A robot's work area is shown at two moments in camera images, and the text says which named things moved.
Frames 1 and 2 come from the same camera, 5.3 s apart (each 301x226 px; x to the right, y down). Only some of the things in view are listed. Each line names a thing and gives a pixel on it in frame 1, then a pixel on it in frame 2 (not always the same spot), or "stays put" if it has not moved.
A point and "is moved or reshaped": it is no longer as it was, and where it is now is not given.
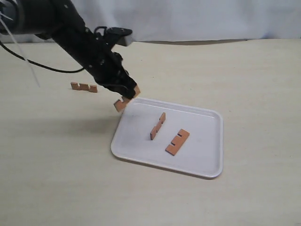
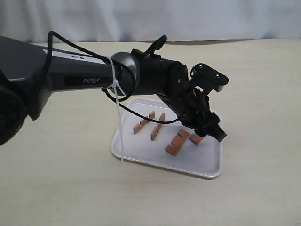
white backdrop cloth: [171, 20] stays put
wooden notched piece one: [178, 141] stays put
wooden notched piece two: [158, 126] stays put
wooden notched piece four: [84, 86] is moved or reshaped
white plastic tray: [201, 155] stays put
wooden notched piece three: [119, 105] → [137, 128]
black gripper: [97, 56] → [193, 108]
